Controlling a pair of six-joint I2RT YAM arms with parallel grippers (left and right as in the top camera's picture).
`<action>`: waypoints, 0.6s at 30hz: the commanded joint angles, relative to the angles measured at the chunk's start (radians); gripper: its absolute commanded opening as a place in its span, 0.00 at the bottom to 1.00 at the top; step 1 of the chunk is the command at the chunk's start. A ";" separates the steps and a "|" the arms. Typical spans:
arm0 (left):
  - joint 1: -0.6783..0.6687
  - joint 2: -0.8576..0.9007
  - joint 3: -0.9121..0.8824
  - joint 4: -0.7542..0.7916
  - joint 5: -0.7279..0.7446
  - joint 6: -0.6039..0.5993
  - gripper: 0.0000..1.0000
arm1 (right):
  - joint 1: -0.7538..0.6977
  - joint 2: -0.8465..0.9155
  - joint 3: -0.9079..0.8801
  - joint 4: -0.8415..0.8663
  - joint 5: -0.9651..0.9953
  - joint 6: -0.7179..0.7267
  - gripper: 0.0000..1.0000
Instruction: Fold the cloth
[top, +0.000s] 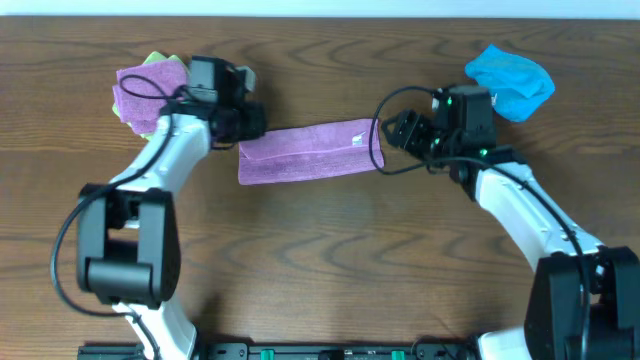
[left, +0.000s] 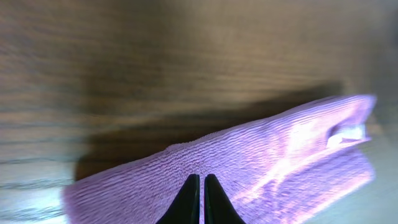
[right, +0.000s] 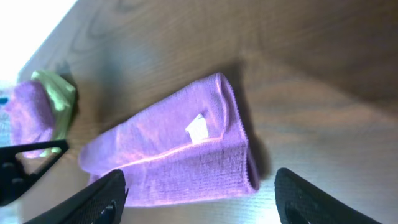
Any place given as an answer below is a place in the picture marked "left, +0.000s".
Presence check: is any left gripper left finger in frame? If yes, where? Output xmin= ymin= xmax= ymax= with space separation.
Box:
xmin=156 ymin=174 xmax=200 ymax=224

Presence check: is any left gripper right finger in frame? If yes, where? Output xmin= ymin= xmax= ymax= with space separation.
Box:
xmin=205 ymin=174 xmax=246 ymax=224

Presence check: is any purple microfibre cloth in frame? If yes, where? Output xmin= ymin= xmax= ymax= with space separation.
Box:
xmin=62 ymin=95 xmax=376 ymax=223

